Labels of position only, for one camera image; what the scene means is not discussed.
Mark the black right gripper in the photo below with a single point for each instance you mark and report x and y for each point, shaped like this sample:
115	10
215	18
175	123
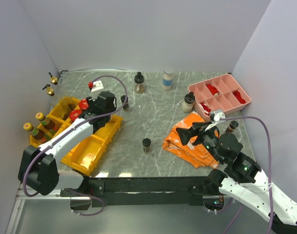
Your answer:
185	133

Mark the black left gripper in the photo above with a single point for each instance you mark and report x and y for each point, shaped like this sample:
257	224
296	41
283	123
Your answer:
90	102

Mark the red-lid sauce jar back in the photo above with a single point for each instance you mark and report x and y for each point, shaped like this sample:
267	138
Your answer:
83	105

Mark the red-lid sauce jar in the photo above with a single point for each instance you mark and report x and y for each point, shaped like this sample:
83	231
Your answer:
75	114
83	105

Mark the black-cap spice shaker front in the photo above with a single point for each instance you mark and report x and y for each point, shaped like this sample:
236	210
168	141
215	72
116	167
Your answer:
146	142

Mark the black-cap spice shaker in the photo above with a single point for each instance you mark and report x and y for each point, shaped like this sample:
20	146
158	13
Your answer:
125	104
146	142

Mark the tall oil bottle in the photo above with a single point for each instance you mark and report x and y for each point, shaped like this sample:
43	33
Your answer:
57	86
58	102

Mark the blue-label clear jar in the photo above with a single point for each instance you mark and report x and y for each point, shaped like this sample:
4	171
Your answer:
167	79

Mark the green-label sauce bottle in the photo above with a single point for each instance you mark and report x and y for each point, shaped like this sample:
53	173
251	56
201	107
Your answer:
37	133
47	123

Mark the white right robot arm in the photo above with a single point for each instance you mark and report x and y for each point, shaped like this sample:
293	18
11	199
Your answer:
242	179

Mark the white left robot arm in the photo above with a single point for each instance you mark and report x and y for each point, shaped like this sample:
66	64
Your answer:
39	165

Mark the black-cap spice shaker back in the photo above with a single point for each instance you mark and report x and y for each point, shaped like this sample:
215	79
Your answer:
125	104

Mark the orange tie-dye cloth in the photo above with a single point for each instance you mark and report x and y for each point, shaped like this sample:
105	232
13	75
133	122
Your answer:
198	156

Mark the black-lid jar white powder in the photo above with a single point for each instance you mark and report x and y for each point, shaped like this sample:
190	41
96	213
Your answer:
188	102

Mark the red sock in tray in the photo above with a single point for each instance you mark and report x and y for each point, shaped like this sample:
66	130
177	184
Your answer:
205	109

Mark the black-lid jar brown powder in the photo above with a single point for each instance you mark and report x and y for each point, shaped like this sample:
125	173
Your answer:
139	83

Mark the spice shaker near right edge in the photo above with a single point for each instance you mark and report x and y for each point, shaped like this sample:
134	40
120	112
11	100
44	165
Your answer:
231	127

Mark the red sock middle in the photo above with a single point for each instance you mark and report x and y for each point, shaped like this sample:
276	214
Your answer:
213	90

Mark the pink compartment tray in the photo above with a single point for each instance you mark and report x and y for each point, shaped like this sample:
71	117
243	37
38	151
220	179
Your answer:
226	85

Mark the yellow compartment bin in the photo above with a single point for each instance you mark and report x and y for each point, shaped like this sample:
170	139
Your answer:
85	155

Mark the red sock right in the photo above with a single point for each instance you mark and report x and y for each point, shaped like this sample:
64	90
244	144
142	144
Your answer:
238	96

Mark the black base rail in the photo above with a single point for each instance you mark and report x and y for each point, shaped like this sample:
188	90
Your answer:
149	190

